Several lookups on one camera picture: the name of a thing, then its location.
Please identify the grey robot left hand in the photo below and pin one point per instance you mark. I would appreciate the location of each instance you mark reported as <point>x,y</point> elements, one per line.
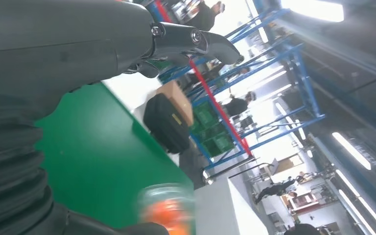
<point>61,42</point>

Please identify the orange bottle clear cap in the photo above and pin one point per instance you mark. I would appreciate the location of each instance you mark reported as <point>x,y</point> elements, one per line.
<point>165,214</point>

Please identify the cardboard box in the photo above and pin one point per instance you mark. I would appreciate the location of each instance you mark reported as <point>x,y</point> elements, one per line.
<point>181,100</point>

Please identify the black zippered carry case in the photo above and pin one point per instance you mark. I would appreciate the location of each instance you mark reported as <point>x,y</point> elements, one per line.
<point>165,126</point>

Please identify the person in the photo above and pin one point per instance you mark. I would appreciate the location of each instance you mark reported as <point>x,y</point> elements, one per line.
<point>272,191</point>
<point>236,107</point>
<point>204,16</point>
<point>301,230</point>

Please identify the green plastic crate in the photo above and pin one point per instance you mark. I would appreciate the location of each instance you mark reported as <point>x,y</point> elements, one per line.
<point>207,120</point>

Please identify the steel table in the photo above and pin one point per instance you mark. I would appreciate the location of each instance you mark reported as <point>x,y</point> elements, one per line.
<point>206,176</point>

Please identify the white table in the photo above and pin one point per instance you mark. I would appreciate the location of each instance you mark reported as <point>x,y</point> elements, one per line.
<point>220,211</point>

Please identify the blue metal rack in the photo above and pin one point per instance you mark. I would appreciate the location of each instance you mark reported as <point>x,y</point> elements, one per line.
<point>306,86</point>

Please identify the ceiling light strip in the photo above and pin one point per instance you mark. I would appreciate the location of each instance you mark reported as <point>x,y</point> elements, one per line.
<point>314,9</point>
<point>351,150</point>

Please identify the brown wooden door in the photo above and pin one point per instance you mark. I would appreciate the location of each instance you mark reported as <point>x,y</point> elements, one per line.
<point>288,163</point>

